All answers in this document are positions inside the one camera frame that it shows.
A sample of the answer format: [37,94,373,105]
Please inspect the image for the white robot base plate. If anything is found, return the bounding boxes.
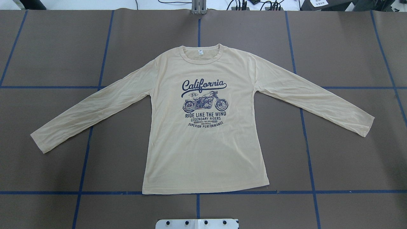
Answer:
[155,219,239,229]

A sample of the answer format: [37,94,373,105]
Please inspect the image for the beige long sleeve printed shirt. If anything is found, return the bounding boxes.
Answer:
[31,44,375,195]

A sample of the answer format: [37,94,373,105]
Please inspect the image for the black box with label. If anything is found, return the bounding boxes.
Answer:
[300,0,352,11]

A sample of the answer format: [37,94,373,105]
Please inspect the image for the aluminium frame post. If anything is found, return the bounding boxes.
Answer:
[191,0,207,15]

